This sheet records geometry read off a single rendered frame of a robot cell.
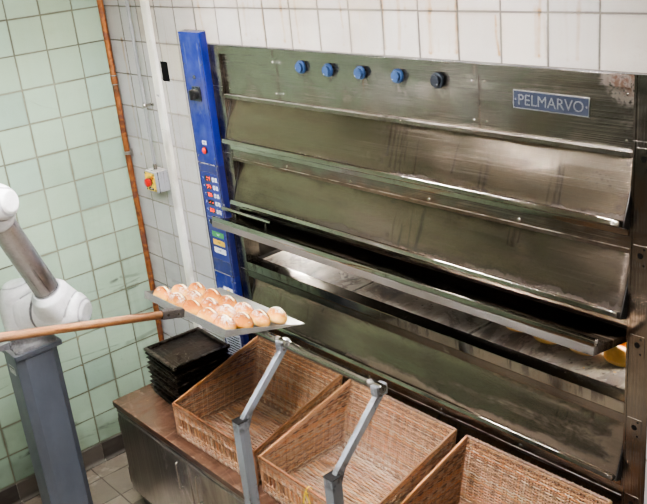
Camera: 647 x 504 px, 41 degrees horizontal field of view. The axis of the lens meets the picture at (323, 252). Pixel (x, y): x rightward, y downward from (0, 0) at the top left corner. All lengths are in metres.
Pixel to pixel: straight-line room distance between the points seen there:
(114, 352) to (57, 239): 0.69
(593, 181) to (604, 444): 0.80
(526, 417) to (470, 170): 0.81
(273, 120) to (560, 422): 1.52
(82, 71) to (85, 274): 0.98
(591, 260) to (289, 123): 1.31
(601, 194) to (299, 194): 1.33
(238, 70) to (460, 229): 1.19
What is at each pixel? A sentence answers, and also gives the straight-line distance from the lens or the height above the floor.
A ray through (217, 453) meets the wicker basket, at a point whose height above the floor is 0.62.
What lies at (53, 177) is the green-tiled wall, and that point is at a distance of 4.26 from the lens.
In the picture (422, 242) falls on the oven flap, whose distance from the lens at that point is 2.88.
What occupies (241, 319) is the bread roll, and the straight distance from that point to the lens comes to 3.11.
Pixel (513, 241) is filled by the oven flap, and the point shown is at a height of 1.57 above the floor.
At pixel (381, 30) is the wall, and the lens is 2.82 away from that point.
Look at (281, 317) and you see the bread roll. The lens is 3.19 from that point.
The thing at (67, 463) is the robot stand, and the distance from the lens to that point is 4.04.
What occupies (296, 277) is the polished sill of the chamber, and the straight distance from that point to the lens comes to 3.54.
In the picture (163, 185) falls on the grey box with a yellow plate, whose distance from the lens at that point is 4.12.
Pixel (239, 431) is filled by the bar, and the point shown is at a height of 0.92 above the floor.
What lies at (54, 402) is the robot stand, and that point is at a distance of 3.90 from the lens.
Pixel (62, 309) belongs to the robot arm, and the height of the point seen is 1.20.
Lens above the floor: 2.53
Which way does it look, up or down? 21 degrees down
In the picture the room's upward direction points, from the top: 6 degrees counter-clockwise
